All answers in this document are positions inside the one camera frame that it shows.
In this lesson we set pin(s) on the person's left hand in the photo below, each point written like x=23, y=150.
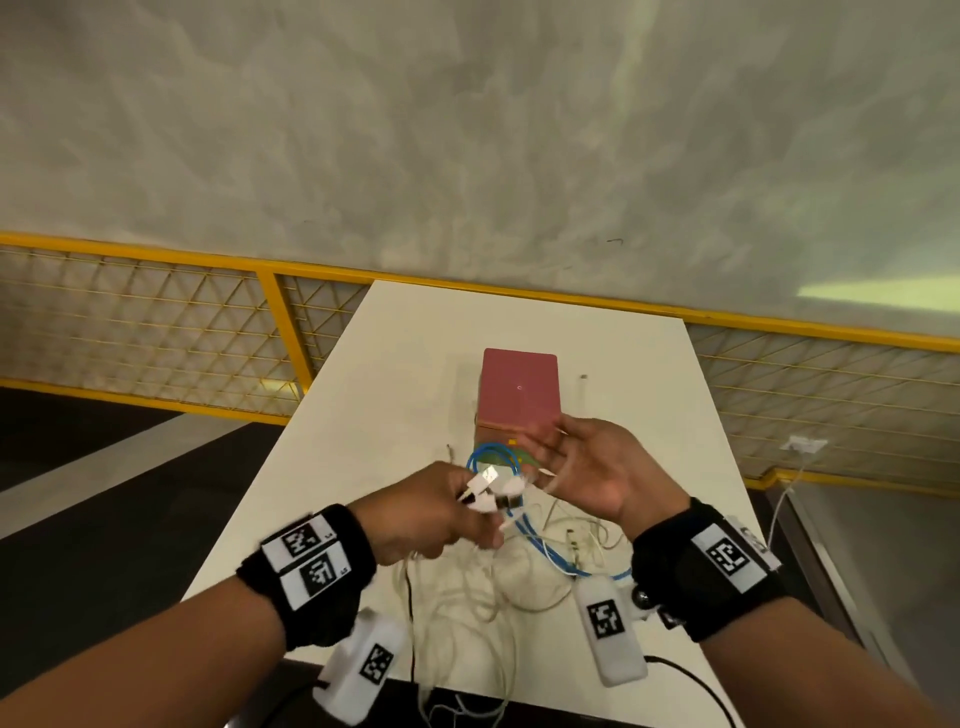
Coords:
x=420, y=517

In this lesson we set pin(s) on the white wall socket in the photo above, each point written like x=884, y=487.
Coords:
x=804, y=445

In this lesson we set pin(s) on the white table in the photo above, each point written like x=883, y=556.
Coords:
x=637, y=360

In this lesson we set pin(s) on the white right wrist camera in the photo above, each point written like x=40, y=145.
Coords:
x=622, y=660

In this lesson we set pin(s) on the black wristband with markers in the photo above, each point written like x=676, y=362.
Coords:
x=337, y=615
x=675, y=585

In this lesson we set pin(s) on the person's right hand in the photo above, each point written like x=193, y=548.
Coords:
x=607, y=472

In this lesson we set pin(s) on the black right wristband with markers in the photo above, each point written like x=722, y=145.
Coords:
x=675, y=585

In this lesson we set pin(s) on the pink box with green drawer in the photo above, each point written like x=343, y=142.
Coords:
x=517, y=382

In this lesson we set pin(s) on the yellow mesh railing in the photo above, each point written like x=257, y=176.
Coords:
x=289, y=337

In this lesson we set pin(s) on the black left wristband with markers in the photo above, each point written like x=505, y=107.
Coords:
x=337, y=615

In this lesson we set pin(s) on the person's right forearm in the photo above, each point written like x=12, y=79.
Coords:
x=825, y=667

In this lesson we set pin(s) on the person's left forearm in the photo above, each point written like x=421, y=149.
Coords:
x=150, y=660

